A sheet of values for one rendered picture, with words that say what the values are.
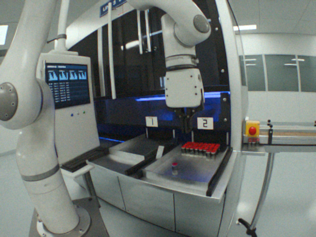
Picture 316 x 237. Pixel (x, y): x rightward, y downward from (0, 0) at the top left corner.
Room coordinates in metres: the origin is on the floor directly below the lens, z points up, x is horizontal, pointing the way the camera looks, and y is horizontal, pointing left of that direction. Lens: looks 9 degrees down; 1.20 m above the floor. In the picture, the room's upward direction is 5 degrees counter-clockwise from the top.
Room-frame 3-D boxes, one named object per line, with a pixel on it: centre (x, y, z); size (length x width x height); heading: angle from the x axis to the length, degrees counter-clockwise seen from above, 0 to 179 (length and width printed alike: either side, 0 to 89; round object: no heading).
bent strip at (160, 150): (0.70, 0.03, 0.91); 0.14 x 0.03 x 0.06; 145
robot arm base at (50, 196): (0.29, 0.31, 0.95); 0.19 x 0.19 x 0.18
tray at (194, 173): (0.63, -0.13, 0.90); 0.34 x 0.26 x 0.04; 145
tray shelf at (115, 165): (0.77, -0.01, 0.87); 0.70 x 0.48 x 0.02; 56
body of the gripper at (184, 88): (0.44, -0.08, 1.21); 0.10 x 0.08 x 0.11; 57
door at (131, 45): (1.12, 0.19, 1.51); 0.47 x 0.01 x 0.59; 56
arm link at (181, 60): (0.44, -0.08, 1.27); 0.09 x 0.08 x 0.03; 57
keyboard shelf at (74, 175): (0.97, 0.53, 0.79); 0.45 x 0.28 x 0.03; 156
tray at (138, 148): (0.92, 0.09, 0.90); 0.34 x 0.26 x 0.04; 146
